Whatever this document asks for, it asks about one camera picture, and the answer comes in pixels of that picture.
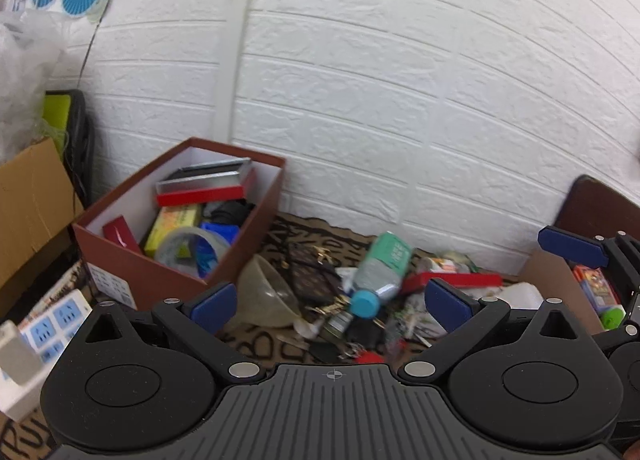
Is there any large red box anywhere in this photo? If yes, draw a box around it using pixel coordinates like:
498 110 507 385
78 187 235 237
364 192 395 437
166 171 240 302
155 157 255 207

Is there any black rubber band strap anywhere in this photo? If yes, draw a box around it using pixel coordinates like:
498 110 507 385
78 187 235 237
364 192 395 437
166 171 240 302
202 197 256 228

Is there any cardboard box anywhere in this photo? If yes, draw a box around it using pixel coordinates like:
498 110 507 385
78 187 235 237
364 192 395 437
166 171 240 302
1 138 84 317

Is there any colourful card box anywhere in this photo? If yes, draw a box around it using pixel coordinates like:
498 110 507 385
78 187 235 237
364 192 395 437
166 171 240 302
573 265 622 315

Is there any red round tag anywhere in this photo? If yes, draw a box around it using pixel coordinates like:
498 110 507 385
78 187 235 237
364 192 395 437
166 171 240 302
355 350 385 365

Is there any clear tape roll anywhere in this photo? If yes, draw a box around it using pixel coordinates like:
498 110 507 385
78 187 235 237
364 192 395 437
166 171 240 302
154 227 230 279

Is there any clear plastic funnel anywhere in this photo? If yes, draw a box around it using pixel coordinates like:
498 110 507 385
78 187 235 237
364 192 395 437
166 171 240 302
233 255 302 329

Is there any yellow green medicine box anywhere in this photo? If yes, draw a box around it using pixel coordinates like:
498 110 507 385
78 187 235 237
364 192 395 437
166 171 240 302
143 204 202 258

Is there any brown open box right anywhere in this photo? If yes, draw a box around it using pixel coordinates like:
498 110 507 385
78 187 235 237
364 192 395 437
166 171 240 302
518 175 640 334

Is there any plastic bottle blue cap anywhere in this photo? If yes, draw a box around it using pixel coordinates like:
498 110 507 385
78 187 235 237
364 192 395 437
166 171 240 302
349 232 412 319

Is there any dark red gift box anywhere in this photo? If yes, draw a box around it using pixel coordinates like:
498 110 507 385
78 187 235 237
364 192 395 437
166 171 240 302
102 216 142 255

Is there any green black bag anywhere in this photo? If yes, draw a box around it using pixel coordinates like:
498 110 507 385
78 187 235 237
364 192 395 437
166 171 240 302
42 89 96 207

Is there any small dark green box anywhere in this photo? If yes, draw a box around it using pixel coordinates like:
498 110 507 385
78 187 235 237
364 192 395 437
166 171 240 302
322 310 354 342

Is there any brown shoe box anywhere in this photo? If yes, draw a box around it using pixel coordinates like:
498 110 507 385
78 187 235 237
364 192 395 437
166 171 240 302
74 138 286 310

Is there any white power strip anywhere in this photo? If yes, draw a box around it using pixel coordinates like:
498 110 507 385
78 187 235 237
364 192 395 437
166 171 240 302
1 290 91 422

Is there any clear plastic bag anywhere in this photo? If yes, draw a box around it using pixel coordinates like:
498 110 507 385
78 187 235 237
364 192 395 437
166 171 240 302
1 10 68 163

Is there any letter patterned mat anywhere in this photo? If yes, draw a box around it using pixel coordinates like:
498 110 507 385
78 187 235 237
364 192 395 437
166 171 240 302
1 218 487 459

